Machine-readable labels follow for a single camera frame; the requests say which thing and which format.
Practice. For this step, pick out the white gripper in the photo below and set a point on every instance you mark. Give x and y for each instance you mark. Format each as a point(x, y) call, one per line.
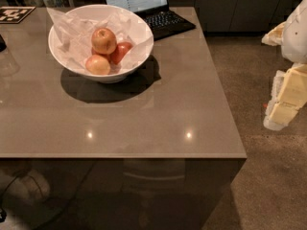
point(295, 33)

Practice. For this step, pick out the yellow-red apple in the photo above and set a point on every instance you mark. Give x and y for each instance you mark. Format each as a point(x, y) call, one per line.
point(97, 65)
point(104, 41)

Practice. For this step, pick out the red apple right side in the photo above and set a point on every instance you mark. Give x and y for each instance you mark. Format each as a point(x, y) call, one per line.
point(120, 51)

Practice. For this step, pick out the white ceramic bowl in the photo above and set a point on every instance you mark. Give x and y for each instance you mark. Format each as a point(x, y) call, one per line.
point(102, 75)

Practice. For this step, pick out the black open laptop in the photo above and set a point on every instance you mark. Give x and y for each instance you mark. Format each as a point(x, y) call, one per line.
point(156, 13)

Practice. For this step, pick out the white crumpled paper liner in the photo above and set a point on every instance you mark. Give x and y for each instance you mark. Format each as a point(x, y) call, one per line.
point(72, 35)

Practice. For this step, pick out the black white fiducial marker card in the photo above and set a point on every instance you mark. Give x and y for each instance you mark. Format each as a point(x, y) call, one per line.
point(14, 15)

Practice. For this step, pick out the black object at left edge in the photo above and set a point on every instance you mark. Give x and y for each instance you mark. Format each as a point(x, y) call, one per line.
point(3, 45)

